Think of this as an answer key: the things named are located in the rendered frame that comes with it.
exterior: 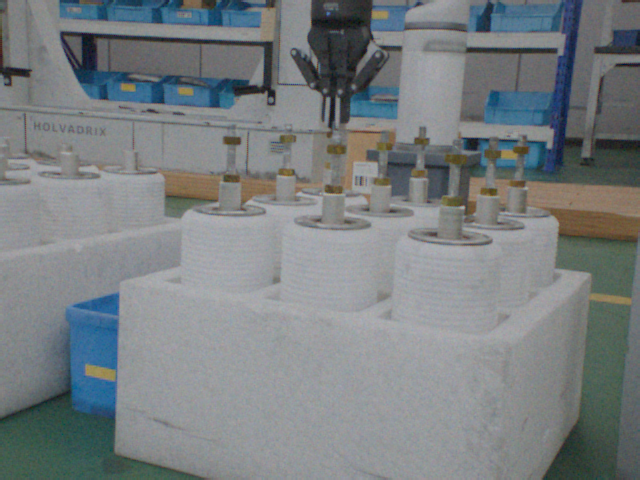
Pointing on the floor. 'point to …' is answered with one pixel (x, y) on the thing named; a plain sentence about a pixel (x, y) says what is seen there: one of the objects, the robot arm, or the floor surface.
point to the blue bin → (94, 354)
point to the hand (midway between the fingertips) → (335, 112)
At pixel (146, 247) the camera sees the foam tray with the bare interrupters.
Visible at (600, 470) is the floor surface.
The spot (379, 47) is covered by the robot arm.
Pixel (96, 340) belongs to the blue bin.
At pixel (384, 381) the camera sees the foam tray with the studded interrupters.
